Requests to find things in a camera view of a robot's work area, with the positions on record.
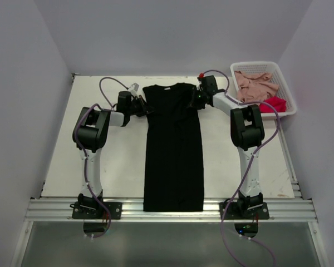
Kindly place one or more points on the red t shirt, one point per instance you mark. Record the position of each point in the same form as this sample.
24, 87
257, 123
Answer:
279, 104

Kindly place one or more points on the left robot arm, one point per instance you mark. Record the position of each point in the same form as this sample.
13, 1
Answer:
90, 136

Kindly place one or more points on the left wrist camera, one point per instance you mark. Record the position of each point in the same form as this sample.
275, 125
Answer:
133, 89

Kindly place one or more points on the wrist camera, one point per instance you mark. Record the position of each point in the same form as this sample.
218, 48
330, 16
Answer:
202, 78
133, 89

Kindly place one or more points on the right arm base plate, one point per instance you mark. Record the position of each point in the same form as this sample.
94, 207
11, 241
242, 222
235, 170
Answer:
235, 212

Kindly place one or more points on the white plastic basket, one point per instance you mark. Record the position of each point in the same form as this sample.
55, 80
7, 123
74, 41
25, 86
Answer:
254, 67

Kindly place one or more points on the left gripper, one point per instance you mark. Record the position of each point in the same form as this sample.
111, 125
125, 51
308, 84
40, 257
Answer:
145, 108

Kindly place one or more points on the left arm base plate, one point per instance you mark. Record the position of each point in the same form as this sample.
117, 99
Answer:
86, 213

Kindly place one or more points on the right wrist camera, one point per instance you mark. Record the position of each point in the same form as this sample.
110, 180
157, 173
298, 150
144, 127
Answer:
202, 78

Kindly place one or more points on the beige t shirt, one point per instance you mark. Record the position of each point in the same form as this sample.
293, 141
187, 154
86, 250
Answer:
255, 87

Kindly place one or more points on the black t shirt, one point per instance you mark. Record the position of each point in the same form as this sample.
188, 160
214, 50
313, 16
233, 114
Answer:
174, 169

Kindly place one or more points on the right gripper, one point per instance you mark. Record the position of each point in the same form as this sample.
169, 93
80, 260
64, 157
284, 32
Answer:
193, 104

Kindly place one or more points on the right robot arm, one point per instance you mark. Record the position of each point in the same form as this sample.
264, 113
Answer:
247, 134

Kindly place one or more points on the aluminium mounting rail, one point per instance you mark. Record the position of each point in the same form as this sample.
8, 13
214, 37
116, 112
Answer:
56, 209

